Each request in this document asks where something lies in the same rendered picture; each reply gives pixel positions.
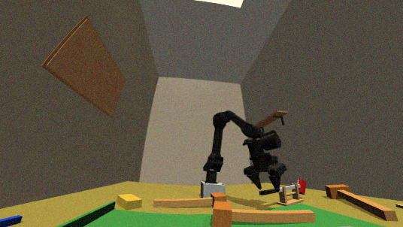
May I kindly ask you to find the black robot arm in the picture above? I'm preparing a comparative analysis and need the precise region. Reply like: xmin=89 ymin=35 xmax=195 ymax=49
xmin=203 ymin=110 xmax=281 ymax=183

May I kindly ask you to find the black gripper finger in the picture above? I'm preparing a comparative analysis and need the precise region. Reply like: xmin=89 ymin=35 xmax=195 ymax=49
xmin=247 ymin=172 xmax=262 ymax=189
xmin=268 ymin=173 xmax=283 ymax=192

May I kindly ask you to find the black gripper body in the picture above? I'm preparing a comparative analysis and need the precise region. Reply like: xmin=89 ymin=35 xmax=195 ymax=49
xmin=244 ymin=151 xmax=287 ymax=176

